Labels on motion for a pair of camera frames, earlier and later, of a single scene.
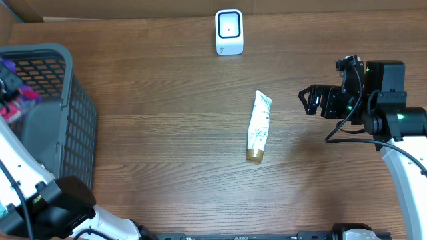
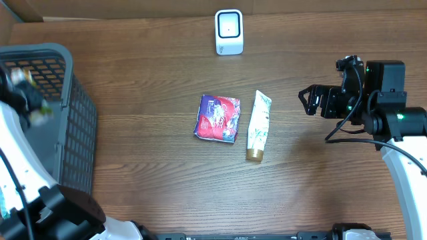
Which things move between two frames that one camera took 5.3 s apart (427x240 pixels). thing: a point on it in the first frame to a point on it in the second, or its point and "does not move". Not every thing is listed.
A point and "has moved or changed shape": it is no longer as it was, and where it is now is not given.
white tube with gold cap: [258, 130] does not move
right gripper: [323, 101] does not move
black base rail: [315, 235] does not move
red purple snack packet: [11, 110] has moved or changed shape
